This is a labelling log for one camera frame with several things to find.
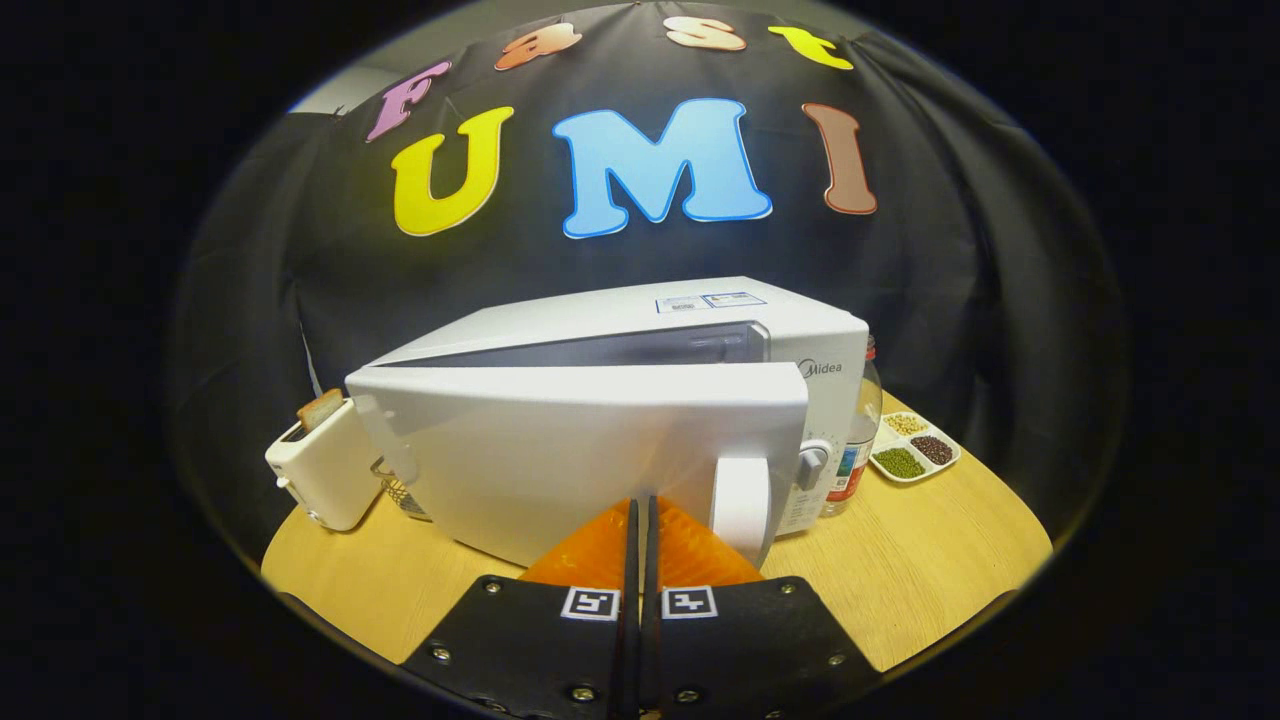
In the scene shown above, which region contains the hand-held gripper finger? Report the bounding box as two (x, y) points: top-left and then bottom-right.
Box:
(641, 494), (883, 720)
(400, 495), (642, 720)

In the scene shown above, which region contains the white microwave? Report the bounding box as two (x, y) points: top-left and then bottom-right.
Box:
(344, 276), (871, 569)

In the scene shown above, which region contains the clear plastic water bottle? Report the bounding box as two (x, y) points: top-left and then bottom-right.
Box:
(820, 335), (884, 518)

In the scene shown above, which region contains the white divided bean dish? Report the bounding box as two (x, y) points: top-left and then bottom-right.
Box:
(868, 411), (963, 485)

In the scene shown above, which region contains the white toaster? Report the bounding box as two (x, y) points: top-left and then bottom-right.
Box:
(264, 398), (386, 532)

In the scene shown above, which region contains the toast slice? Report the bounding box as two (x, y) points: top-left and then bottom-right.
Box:
(297, 388), (346, 433)

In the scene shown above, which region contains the metal wire basket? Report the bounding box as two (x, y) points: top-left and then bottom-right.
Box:
(370, 458), (433, 523)

